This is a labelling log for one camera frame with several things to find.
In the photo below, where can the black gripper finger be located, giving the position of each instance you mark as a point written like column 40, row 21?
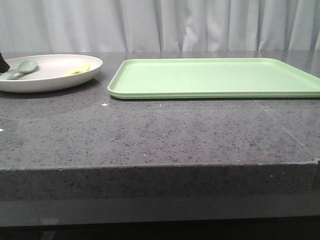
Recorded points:
column 4, row 66

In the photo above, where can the white pleated curtain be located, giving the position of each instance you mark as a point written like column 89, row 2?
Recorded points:
column 158, row 25

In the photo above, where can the sage green plastic spoon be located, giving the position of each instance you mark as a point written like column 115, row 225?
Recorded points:
column 25, row 67

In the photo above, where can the yellow plastic fork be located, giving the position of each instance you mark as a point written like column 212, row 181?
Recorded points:
column 80, row 69

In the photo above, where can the light green serving tray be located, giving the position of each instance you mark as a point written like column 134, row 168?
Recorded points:
column 211, row 78

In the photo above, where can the beige round plate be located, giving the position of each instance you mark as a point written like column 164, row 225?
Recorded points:
column 49, row 75

